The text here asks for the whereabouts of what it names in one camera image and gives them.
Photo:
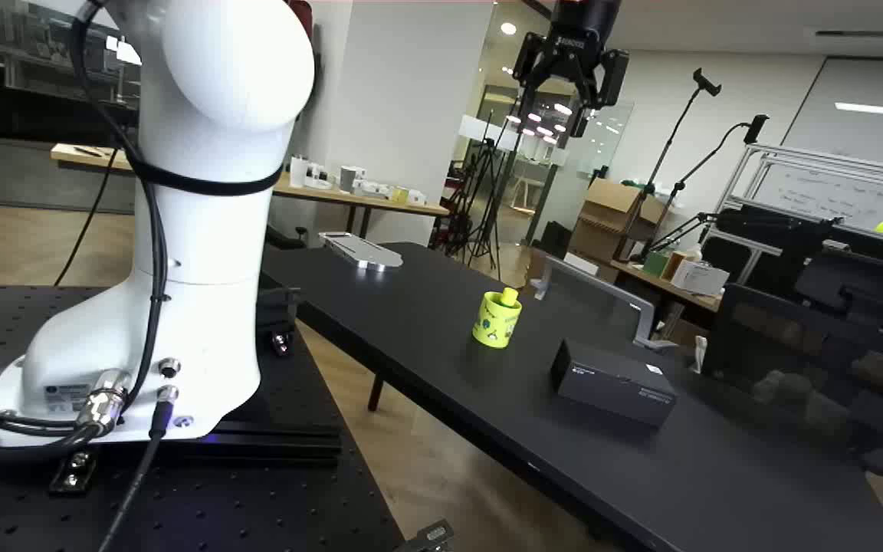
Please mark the short black boom stand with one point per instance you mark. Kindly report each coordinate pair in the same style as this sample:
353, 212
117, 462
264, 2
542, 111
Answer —
712, 157

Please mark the black rectangular box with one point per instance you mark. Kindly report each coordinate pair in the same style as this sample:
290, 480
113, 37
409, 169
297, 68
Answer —
610, 386

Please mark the black perforated breadboard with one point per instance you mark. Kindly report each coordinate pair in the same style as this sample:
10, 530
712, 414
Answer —
13, 509

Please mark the brown cardboard box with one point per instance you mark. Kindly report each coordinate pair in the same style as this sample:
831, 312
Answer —
610, 211

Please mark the black camera tripod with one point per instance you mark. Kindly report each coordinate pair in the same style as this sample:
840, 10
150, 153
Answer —
483, 193

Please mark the white rolling whiteboard rack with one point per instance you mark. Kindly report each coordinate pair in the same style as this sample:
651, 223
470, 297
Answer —
827, 186

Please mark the cluttered wooden desk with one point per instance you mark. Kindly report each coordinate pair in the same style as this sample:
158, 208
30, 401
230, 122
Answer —
665, 279

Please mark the grey flat monitor panel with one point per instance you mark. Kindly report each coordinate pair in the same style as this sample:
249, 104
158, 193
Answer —
596, 294

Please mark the long wooden table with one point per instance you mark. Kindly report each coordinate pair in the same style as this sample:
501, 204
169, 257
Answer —
338, 193

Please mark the white mandoline slicer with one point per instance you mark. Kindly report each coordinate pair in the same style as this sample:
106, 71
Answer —
359, 251

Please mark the tall black boom stand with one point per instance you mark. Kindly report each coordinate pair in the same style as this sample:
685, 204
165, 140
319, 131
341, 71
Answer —
665, 141

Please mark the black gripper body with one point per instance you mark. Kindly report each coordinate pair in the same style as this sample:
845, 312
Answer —
583, 42

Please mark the small metal clamp bracket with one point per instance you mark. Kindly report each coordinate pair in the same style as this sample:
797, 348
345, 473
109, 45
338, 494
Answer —
75, 473
428, 539

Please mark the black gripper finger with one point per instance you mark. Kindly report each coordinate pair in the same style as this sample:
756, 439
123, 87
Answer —
525, 59
610, 78

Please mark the yellow-green plastic cup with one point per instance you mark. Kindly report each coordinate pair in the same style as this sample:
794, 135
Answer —
494, 326

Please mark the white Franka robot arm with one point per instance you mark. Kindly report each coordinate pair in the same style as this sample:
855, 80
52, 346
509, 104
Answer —
214, 204

